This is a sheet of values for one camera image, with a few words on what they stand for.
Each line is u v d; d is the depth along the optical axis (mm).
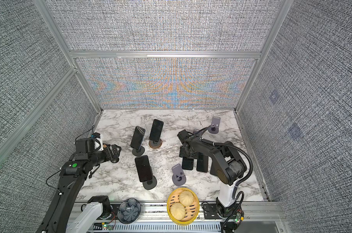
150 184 832
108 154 666
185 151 831
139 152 944
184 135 782
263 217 732
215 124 1031
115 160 900
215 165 484
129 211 731
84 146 558
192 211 717
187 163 878
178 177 798
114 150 685
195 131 930
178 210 678
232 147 488
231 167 489
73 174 487
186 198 712
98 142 614
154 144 984
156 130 915
